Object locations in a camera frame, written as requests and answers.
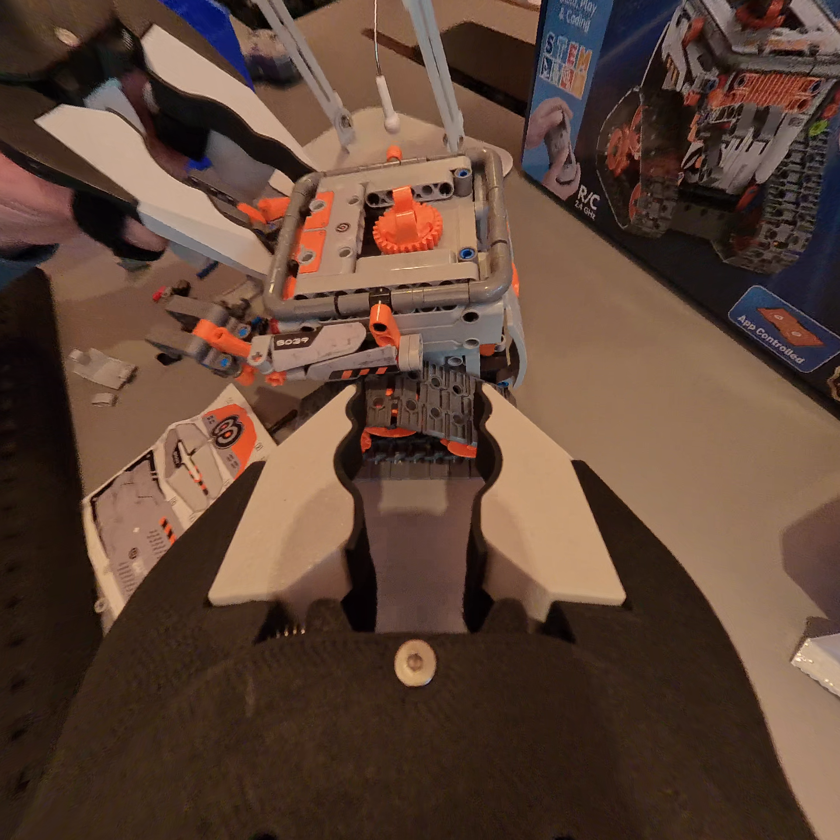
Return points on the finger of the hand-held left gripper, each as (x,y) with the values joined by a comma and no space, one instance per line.
(210,79)
(170,210)

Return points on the red black brick pin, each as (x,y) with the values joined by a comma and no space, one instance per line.
(172,292)

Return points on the light grey brick assembly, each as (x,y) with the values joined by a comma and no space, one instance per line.
(105,369)

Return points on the blue brick pin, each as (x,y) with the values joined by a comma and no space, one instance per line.
(207,268)

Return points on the blue toy box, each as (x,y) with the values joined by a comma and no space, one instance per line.
(656,65)

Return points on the white book stand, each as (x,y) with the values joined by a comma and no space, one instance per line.
(426,134)

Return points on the grey orange sticker sheet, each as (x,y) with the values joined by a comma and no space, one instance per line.
(144,505)

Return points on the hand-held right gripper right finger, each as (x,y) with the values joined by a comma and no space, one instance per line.
(544,525)

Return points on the small grey device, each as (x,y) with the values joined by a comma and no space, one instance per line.
(269,59)

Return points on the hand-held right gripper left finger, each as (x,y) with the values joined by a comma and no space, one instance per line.
(289,525)

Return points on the small light grey brick piece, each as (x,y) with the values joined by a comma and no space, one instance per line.
(103,400)

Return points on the person's left hand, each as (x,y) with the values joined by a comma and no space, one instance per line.
(39,210)

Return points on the grey orange brick toy vehicle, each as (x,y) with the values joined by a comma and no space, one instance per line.
(407,269)

